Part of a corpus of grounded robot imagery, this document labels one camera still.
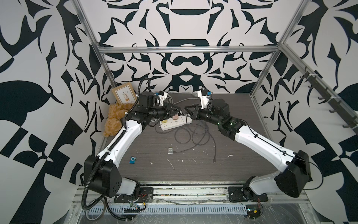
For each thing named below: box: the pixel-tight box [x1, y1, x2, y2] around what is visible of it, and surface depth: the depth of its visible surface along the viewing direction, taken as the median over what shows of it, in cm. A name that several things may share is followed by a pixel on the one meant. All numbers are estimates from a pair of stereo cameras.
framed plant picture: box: [111, 82, 138, 105], surface depth 105 cm
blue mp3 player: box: [128, 156, 137, 166], surface depth 87 cm
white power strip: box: [159, 114, 193, 131], surface depth 101 cm
